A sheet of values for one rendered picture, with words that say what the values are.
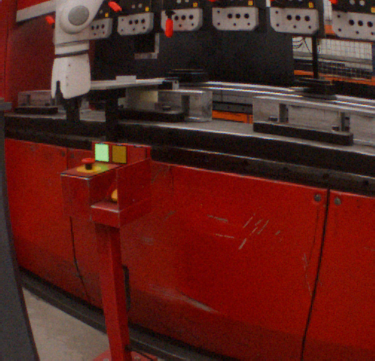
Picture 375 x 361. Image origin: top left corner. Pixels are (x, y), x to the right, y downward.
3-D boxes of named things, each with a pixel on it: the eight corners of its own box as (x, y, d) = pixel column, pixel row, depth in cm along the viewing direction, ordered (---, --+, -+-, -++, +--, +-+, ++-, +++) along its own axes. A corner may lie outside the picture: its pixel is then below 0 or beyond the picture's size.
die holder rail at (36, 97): (17, 112, 210) (18, 92, 208) (26, 109, 215) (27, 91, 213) (80, 114, 182) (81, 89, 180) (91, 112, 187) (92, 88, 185)
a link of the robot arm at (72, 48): (71, 42, 108) (71, 53, 109) (47, 45, 100) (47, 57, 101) (97, 38, 104) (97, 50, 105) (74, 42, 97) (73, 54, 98)
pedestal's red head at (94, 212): (62, 214, 131) (59, 150, 126) (94, 201, 144) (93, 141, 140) (119, 228, 122) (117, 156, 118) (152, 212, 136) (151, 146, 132)
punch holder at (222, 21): (212, 30, 140) (211, -16, 136) (226, 31, 147) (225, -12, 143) (255, 30, 131) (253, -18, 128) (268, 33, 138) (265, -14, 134)
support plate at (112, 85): (68, 90, 148) (68, 87, 147) (122, 83, 168) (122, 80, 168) (106, 89, 137) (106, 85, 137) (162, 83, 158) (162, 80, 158)
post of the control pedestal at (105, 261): (111, 361, 144) (92, 214, 132) (119, 355, 149) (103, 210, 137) (123, 366, 142) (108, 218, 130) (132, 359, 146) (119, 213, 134)
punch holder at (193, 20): (160, 31, 151) (161, -11, 148) (176, 33, 158) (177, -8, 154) (199, 30, 143) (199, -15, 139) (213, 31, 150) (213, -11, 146)
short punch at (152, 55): (132, 59, 165) (133, 34, 163) (136, 59, 166) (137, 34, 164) (155, 58, 159) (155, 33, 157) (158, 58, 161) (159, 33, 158)
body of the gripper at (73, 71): (74, 49, 109) (74, 92, 112) (46, 54, 100) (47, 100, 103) (97, 46, 105) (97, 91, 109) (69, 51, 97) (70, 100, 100)
